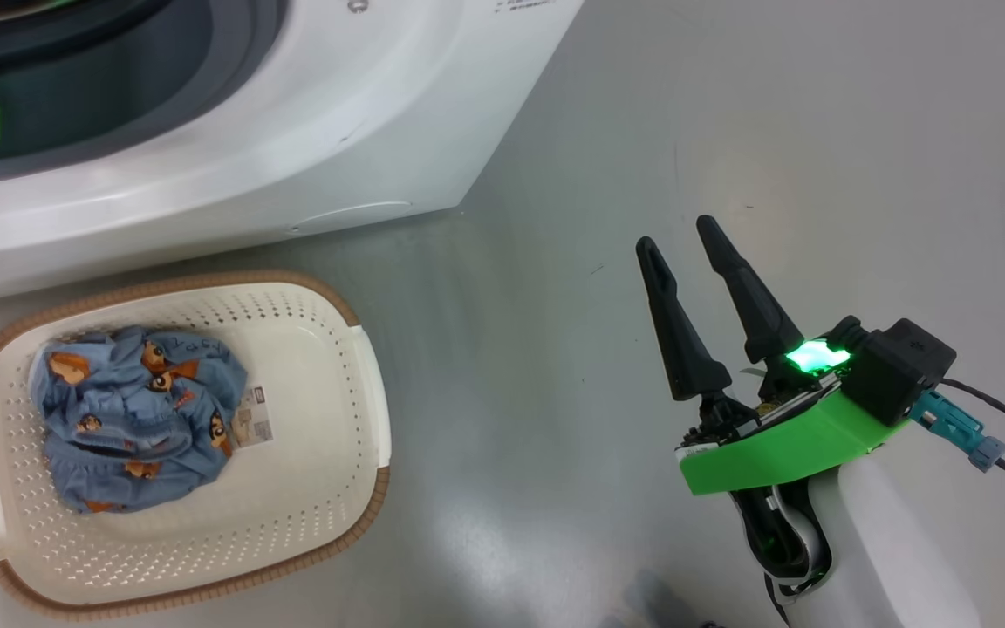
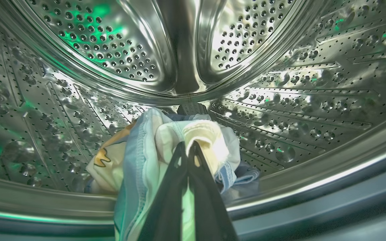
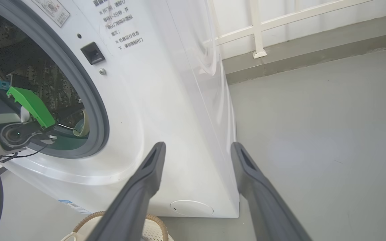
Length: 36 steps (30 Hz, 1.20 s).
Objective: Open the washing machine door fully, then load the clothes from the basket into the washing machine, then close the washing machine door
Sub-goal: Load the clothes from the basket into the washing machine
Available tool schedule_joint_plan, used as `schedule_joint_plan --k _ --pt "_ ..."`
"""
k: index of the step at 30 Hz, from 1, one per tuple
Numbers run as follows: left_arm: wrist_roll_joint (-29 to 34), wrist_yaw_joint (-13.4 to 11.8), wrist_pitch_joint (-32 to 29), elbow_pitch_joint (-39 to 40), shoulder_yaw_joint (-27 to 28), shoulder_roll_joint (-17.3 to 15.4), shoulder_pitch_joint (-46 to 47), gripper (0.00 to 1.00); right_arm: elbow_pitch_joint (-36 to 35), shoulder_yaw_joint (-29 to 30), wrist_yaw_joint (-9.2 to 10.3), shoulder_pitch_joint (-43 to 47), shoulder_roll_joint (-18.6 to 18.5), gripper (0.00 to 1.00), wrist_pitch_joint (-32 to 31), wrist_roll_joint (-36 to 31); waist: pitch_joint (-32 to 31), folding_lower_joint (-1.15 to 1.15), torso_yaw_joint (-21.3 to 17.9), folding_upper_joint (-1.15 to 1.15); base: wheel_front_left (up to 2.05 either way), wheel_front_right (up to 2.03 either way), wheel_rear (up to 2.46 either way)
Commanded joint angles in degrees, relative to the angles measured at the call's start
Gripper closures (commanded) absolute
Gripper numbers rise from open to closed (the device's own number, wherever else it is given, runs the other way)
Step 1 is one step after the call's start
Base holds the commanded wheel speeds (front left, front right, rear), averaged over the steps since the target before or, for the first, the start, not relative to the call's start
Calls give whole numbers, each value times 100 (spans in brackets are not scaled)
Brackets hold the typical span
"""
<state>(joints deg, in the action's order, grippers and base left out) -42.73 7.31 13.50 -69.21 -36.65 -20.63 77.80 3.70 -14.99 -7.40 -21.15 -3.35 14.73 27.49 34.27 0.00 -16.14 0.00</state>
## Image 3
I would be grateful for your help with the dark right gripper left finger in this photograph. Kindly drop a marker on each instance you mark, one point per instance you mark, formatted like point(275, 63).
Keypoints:
point(136, 197)

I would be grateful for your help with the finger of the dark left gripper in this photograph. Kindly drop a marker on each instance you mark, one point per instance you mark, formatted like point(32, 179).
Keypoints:
point(69, 113)

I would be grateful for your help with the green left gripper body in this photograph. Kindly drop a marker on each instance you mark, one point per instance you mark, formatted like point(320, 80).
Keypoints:
point(34, 105)

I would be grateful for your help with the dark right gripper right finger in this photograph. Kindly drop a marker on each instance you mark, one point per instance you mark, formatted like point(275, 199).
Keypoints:
point(263, 201)

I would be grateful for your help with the cream cartoon print garment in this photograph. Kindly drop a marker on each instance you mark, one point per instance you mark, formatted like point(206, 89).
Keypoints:
point(82, 124)

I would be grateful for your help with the washing machine drum opening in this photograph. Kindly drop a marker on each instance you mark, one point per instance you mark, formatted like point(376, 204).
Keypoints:
point(18, 60)

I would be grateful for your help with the black door latch socket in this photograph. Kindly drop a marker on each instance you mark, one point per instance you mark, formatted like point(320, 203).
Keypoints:
point(93, 53)

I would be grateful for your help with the white washing machine body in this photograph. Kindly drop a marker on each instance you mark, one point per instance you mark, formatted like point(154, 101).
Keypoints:
point(166, 100)

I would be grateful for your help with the cream perforated laundry basket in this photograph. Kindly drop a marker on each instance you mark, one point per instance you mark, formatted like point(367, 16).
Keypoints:
point(152, 231)

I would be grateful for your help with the small silver screw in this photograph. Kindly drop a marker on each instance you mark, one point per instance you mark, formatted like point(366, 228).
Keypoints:
point(102, 71)

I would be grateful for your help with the round white filter cover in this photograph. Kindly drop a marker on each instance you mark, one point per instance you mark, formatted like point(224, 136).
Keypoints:
point(192, 208)

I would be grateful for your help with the blue energy label sticker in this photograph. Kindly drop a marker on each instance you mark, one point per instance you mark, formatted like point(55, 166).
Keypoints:
point(74, 207)

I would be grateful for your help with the grey warning sticker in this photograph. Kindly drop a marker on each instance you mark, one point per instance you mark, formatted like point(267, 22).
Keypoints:
point(54, 11)

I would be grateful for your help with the white metal railing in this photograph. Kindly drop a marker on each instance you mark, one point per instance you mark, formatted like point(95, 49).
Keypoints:
point(256, 30)

